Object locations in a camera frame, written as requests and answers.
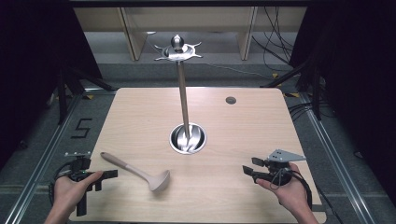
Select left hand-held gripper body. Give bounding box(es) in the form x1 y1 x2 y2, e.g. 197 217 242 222
64 151 104 217

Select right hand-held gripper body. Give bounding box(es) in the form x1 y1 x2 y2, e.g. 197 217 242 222
253 148 308 188

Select beige silicone ladle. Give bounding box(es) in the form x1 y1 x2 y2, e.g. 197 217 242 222
100 151 172 192

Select steel utensil stand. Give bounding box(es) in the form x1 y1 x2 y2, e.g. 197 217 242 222
153 34 208 156

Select person's left hand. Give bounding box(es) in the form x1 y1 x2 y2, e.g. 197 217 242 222
52 170 105 218

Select person's right hand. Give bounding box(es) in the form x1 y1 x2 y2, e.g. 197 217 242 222
255 161 313 216

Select black tripod stand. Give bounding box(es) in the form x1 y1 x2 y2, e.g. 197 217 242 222
55 63 117 126
261 54 323 121

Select dark curtain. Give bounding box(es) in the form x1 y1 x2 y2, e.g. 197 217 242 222
289 0 396 200
0 0 105 171

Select light wooden shelf unit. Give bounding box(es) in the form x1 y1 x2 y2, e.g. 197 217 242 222
73 7 308 62

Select aluminium floor rail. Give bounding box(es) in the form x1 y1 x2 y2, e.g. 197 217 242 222
298 92 374 224
3 88 118 224

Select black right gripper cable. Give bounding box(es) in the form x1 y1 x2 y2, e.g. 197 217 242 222
269 167 314 210

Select black floor cables by rail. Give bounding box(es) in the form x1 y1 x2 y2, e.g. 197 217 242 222
287 102 316 123

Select thin white floor cable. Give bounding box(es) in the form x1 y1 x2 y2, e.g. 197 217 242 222
199 62 273 79

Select bundle of black floor cables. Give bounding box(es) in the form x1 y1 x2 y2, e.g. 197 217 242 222
250 7 296 73

